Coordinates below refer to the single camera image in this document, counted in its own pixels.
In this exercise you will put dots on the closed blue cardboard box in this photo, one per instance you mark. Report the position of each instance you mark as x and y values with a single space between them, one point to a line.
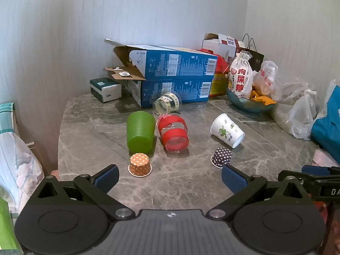
170 89

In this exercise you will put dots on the plastic bag with red print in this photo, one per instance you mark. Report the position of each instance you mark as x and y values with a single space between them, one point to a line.
268 79

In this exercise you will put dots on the clear plastic bag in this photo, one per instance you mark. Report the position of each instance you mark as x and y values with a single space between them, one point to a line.
300 111

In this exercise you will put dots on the green plastic cup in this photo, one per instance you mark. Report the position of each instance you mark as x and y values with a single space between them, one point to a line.
140 130

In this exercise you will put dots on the glass cup with red sleeve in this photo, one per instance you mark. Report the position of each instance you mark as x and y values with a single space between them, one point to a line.
172 137

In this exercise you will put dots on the white and red carton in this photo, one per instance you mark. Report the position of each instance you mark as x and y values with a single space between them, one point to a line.
217 46

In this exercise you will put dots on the green tissue pack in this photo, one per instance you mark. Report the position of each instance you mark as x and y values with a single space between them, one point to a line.
105 87

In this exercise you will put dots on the open blue cardboard box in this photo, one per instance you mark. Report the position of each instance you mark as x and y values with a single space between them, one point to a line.
172 63

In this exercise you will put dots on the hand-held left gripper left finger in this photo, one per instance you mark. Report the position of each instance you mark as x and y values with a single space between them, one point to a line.
107 178

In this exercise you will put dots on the black paper bag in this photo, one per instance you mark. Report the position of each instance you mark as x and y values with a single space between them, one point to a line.
256 58

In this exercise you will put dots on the teal bowl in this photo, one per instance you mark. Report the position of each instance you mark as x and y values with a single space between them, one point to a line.
244 104

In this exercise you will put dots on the green checked cloth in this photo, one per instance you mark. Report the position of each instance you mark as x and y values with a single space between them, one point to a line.
6 117

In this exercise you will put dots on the white paper cup green print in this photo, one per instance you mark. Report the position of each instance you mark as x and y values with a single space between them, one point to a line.
225 131

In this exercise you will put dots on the white plastic bag left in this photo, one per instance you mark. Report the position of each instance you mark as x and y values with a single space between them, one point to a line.
16 164

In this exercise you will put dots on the purple polka dot paper cup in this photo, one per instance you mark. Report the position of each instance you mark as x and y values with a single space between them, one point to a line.
221 156

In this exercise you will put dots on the pink cloth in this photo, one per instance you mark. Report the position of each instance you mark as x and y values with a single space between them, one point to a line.
325 157

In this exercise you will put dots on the blue bag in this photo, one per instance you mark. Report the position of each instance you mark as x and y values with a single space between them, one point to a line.
328 127

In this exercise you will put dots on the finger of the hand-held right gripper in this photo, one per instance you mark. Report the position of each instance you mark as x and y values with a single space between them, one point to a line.
316 170

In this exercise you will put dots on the red and yellow box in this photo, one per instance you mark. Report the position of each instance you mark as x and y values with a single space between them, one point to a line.
219 85

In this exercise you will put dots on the green box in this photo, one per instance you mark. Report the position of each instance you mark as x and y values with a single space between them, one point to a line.
6 223

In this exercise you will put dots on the clear cup with yellow print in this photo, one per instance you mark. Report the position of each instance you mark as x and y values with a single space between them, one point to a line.
166 103

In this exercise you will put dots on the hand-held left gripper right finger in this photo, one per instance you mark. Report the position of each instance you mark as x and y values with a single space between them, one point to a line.
235 179

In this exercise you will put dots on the orange polka dot paper cup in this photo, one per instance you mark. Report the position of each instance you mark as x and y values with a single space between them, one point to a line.
140 163

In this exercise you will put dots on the orange yellow packet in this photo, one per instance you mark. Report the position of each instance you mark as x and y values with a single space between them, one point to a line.
263 99

